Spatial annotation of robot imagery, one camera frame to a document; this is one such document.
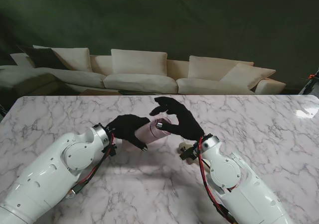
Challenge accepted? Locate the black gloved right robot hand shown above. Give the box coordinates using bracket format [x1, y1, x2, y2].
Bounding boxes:
[149, 96, 206, 138]

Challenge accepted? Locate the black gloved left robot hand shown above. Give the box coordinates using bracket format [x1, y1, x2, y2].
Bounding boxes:
[106, 114, 152, 152]

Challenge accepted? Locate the cream fabric sofa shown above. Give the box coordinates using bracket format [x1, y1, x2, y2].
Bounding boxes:
[0, 44, 287, 96]

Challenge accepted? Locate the cream sofa cushion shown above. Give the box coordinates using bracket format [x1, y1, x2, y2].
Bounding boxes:
[111, 49, 168, 76]
[188, 55, 255, 80]
[32, 44, 90, 73]
[220, 62, 277, 90]

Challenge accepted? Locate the dark brown cushion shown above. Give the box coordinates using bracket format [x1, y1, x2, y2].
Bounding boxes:
[22, 47, 68, 70]

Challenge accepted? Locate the small cream cushion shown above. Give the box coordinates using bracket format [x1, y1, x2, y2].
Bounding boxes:
[9, 52, 34, 67]

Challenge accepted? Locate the white stand with orange clamp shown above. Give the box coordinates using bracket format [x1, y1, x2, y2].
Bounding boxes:
[298, 69, 319, 95]

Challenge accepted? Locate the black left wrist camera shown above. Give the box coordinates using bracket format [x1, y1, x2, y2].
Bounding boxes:
[102, 141, 118, 157]

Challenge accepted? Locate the left arm red black cable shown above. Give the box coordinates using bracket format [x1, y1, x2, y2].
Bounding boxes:
[65, 134, 118, 200]

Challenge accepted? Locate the arm red black cable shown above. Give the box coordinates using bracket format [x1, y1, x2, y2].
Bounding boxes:
[65, 134, 118, 200]
[198, 138, 240, 224]

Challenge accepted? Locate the right arm red black cable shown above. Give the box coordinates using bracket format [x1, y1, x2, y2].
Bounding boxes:
[198, 138, 240, 224]

